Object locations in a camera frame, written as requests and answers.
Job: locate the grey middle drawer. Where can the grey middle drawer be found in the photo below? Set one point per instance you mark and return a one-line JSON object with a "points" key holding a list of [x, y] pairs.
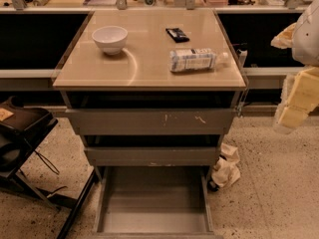
{"points": [[153, 150]]}

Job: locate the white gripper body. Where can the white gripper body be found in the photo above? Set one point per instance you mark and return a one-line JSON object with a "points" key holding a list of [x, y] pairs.
{"points": [[307, 39]]}

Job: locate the grey top drawer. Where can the grey top drawer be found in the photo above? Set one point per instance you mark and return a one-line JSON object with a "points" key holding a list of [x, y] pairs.
{"points": [[151, 113]]}

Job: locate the black cart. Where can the black cart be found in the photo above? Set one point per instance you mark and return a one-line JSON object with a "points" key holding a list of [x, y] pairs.
{"points": [[22, 130]]}

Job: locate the black snack packet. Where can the black snack packet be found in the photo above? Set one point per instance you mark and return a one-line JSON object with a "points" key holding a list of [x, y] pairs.
{"points": [[177, 35]]}

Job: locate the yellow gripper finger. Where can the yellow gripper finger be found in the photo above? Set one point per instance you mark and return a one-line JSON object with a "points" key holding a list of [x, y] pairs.
{"points": [[299, 97], [284, 39]]}

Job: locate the grey drawer cabinet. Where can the grey drawer cabinet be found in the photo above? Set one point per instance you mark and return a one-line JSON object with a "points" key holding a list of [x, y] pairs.
{"points": [[143, 63]]}

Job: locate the grey drawer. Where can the grey drawer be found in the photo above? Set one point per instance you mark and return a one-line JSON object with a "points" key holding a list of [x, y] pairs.
{"points": [[151, 113], [148, 202], [153, 150]]}

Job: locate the blue label plastic bottle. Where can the blue label plastic bottle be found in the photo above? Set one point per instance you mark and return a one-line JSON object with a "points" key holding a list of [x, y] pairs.
{"points": [[186, 60]]}

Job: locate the grey bottom drawer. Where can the grey bottom drawer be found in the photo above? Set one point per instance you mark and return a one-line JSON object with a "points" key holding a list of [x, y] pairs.
{"points": [[148, 202]]}

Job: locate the white ceramic bowl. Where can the white ceramic bowl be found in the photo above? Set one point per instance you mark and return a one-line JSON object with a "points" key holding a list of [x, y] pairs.
{"points": [[110, 39]]}

